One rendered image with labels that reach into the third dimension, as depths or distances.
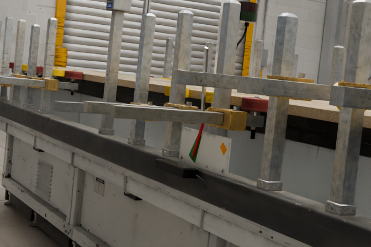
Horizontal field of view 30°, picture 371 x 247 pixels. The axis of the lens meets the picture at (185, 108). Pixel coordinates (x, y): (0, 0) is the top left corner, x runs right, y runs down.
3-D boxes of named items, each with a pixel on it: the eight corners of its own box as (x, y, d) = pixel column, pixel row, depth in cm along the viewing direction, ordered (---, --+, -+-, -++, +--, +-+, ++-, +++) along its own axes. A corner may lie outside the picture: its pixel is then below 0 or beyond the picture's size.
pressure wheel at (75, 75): (68, 94, 324) (70, 69, 323) (83, 96, 321) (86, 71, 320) (59, 94, 316) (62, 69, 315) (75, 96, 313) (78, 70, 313)
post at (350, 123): (337, 233, 141) (365, -3, 138) (326, 229, 144) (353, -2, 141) (350, 232, 143) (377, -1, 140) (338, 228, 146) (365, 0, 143)
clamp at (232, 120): (229, 130, 177) (231, 110, 177) (202, 124, 189) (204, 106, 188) (247, 131, 180) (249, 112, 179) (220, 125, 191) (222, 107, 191)
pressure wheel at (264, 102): (248, 140, 181) (253, 96, 181) (232, 136, 188) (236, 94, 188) (273, 141, 185) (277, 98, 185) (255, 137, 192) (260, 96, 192)
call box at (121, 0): (112, 11, 246) (115, -11, 245) (105, 11, 252) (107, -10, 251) (130, 14, 249) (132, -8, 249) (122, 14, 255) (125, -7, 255)
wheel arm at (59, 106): (56, 113, 210) (57, 100, 209) (52, 112, 213) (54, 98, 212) (181, 122, 231) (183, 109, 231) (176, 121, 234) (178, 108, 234)
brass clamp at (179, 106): (180, 123, 198) (181, 105, 198) (159, 118, 210) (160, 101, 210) (199, 124, 201) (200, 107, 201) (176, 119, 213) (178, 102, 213)
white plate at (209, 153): (225, 177, 177) (229, 138, 176) (177, 160, 199) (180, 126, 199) (227, 177, 177) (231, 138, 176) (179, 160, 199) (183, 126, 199)
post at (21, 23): (11, 111, 358) (19, 19, 356) (9, 111, 361) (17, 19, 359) (17, 112, 360) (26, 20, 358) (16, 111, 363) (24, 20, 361)
